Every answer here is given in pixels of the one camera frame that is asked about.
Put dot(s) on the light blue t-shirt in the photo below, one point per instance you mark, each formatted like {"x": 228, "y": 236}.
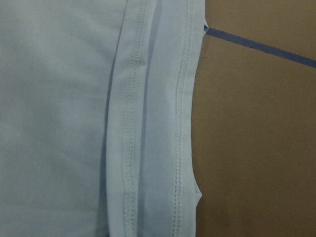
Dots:
{"x": 95, "y": 117}

